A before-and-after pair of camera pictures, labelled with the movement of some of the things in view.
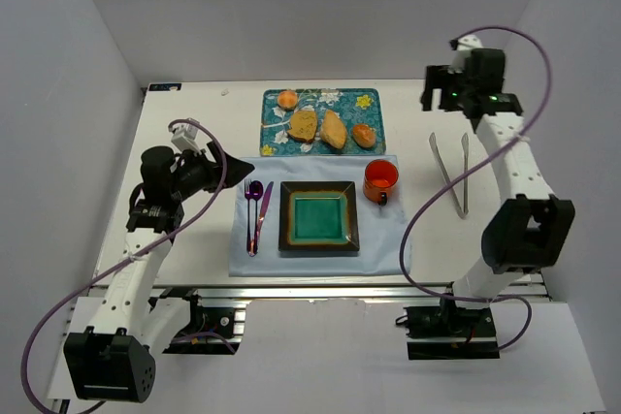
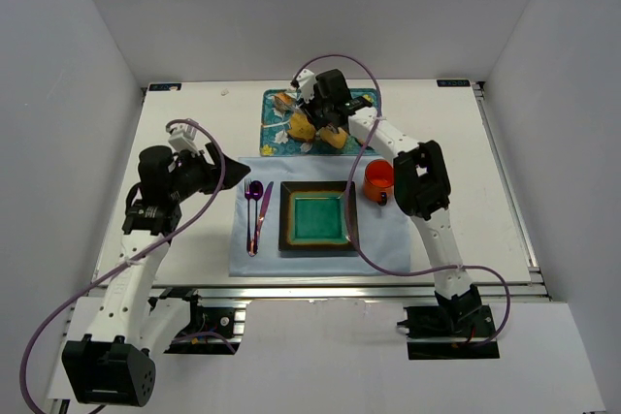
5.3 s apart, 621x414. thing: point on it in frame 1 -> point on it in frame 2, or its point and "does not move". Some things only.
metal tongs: (465, 143) -> (280, 107)
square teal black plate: (318, 216) does not move
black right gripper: (441, 82) -> (316, 114)
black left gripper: (213, 168) does not move
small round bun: (287, 99) does not move
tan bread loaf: (334, 130) does not move
